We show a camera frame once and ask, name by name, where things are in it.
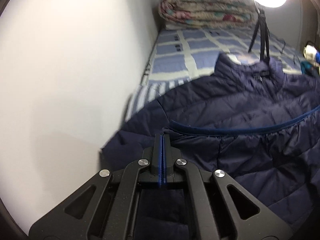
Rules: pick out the navy puffer jacket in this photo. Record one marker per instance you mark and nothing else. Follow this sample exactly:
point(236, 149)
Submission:
point(237, 105)

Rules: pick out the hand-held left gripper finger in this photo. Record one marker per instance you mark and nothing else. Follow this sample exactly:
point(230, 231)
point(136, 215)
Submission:
point(160, 160)
point(164, 160)

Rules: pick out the black tripod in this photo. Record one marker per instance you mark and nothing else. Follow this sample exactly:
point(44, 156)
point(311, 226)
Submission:
point(262, 37)

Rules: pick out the folded floral quilt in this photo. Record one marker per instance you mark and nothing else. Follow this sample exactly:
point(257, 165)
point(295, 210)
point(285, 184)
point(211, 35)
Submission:
point(205, 7)

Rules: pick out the blue and white jacket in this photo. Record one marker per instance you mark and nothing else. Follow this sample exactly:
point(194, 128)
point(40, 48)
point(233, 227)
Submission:
point(307, 67)

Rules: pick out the blue patchwork bed sheet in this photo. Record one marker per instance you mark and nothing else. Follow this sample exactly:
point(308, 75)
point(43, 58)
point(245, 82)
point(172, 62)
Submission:
point(175, 57)

